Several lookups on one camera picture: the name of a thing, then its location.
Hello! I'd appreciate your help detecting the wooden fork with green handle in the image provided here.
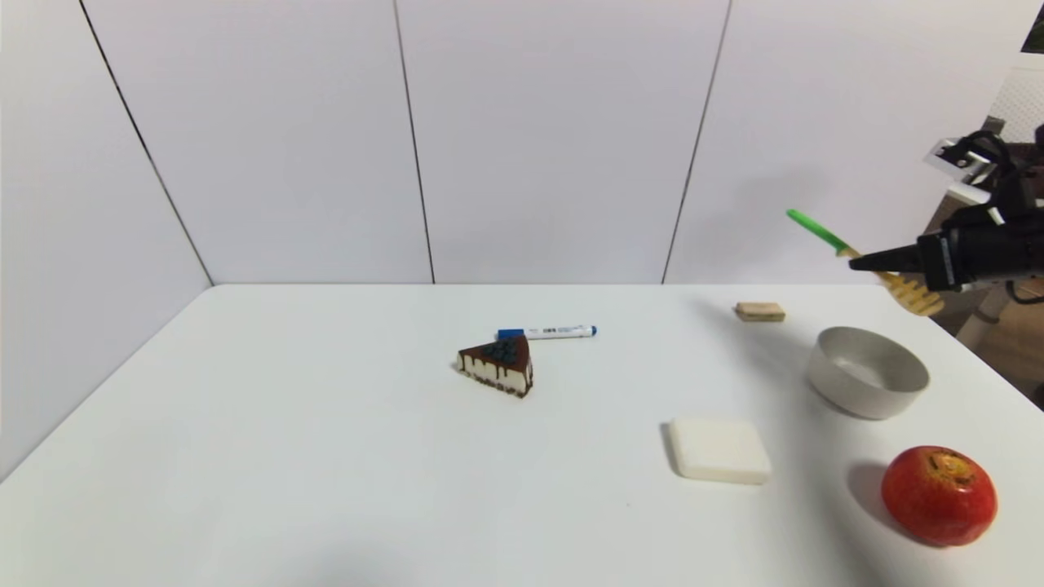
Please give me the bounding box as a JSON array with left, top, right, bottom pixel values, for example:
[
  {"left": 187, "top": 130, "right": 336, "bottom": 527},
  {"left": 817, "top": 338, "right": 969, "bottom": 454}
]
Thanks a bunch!
[{"left": 785, "top": 209, "right": 945, "bottom": 317}]

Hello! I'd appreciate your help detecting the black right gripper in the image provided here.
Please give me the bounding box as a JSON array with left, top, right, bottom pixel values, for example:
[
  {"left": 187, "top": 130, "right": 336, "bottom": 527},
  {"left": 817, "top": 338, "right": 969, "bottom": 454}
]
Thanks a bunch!
[{"left": 848, "top": 221, "right": 1028, "bottom": 293}]

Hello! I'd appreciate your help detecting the white marker with blue cap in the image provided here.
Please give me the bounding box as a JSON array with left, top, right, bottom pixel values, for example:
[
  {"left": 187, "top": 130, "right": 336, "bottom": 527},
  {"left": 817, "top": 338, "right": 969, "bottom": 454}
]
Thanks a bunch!
[{"left": 498, "top": 325, "right": 598, "bottom": 341}]

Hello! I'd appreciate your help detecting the beige round bowl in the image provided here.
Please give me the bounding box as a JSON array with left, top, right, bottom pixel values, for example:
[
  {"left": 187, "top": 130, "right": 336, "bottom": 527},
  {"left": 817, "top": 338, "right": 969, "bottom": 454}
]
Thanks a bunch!
[{"left": 807, "top": 327, "right": 931, "bottom": 421}]

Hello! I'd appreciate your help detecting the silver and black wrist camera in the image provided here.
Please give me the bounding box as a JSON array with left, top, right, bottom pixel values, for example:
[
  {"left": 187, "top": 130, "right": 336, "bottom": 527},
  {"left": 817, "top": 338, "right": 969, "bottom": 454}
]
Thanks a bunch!
[{"left": 924, "top": 137, "right": 1000, "bottom": 187}]

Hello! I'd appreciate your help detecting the red apple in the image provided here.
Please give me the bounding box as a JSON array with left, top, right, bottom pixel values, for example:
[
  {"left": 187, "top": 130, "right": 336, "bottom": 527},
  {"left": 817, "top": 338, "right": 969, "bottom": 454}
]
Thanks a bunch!
[{"left": 881, "top": 445, "right": 998, "bottom": 548}]

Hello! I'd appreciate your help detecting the white rectangular soap block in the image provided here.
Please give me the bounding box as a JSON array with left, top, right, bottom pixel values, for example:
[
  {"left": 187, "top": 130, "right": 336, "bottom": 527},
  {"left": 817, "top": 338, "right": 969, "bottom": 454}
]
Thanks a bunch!
[{"left": 669, "top": 417, "right": 772, "bottom": 486}]

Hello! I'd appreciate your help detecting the chocolate blueberry cake slice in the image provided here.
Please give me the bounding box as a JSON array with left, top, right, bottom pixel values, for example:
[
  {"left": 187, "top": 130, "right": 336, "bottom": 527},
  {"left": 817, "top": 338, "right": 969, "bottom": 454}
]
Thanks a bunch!
[{"left": 455, "top": 334, "right": 535, "bottom": 399}]

